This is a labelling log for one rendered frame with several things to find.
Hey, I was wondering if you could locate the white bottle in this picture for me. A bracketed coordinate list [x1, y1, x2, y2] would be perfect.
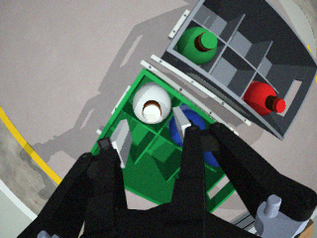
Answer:
[133, 82, 171, 124]

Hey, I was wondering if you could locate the red bottle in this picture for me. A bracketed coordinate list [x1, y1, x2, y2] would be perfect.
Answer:
[242, 80, 285, 116]

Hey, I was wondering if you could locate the blue plastic bottle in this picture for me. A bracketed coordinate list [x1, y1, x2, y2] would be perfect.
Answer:
[167, 103, 206, 147]
[203, 152, 221, 168]

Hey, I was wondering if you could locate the green plastic crate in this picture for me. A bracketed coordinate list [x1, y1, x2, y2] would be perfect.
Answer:
[96, 68, 236, 213]

